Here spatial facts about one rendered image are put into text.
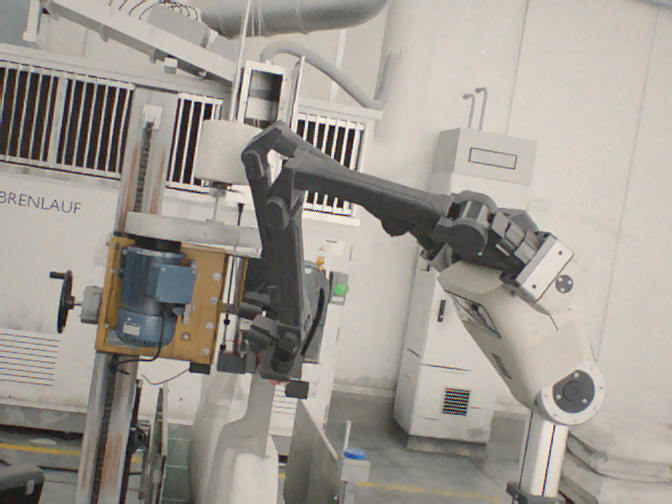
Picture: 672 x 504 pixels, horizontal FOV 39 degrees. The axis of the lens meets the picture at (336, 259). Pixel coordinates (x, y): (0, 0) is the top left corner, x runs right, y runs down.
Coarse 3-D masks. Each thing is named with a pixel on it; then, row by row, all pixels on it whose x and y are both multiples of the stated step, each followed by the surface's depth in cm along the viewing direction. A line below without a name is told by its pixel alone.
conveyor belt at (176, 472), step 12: (168, 432) 437; (180, 432) 441; (168, 444) 417; (180, 444) 420; (168, 456) 399; (180, 456) 402; (168, 468) 382; (180, 468) 385; (168, 480) 367; (180, 480) 369; (168, 492) 353; (180, 492) 355
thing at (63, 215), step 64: (0, 64) 509; (64, 64) 513; (0, 128) 511; (64, 128) 524; (128, 128) 531; (192, 128) 537; (320, 128) 549; (0, 192) 513; (64, 192) 518; (192, 192) 531; (0, 256) 516; (64, 256) 521; (0, 320) 518; (0, 384) 521; (64, 384) 527; (192, 384) 539; (320, 384) 552
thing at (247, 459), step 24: (264, 384) 253; (264, 408) 247; (240, 432) 268; (264, 432) 241; (216, 456) 274; (240, 456) 258; (264, 456) 236; (216, 480) 269; (240, 480) 256; (264, 480) 258
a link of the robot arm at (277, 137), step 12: (264, 132) 234; (276, 132) 230; (288, 132) 233; (252, 144) 232; (264, 144) 232; (276, 144) 232; (288, 144) 232; (300, 144) 232; (240, 156) 233; (264, 156) 233; (288, 156) 234; (324, 156) 234; (384, 216) 234; (384, 228) 236; (396, 228) 235; (408, 228) 235
